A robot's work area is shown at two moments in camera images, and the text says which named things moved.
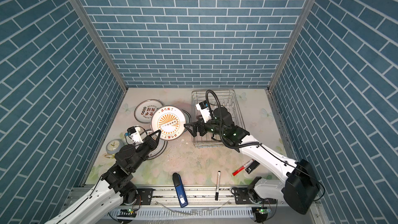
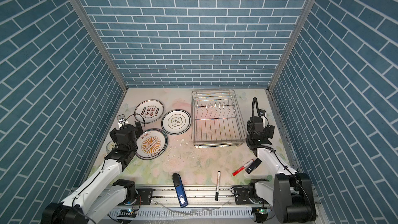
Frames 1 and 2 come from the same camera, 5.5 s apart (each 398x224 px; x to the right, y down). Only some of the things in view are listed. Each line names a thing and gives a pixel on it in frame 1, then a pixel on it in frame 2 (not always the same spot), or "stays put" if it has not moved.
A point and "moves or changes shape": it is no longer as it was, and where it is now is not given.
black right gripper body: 211,126 -> 268,133
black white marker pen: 217,186 stays put
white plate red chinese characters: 144,110 stays put
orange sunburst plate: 169,120 moves or changes shape
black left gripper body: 147,144 -> 138,131
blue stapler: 180,190 stays put
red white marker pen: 241,168 stays put
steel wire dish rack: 223,98 stays put
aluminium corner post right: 297,31 stays put
